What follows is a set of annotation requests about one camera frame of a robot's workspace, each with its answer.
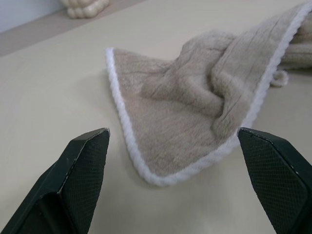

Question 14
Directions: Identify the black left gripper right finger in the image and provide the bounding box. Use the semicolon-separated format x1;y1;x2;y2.
238;126;312;234

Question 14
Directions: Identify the beige towel with white trim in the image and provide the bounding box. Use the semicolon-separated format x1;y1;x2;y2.
104;0;312;188

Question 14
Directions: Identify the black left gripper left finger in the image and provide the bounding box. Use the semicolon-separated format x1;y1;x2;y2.
0;127;110;234

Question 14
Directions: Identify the cream bubble-shaped ornament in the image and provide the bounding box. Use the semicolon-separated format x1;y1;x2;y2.
62;0;110;20

